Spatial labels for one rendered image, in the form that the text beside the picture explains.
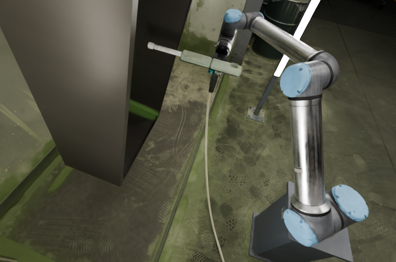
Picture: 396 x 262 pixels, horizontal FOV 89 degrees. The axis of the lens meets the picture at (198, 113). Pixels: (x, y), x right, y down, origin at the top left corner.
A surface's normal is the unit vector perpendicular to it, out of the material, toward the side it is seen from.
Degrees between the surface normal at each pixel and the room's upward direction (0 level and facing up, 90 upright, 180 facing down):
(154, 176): 0
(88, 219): 0
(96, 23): 90
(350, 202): 5
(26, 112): 57
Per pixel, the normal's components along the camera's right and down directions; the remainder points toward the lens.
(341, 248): 0.11, -0.65
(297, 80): -0.94, 0.07
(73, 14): -0.26, 0.70
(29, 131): 0.86, -0.11
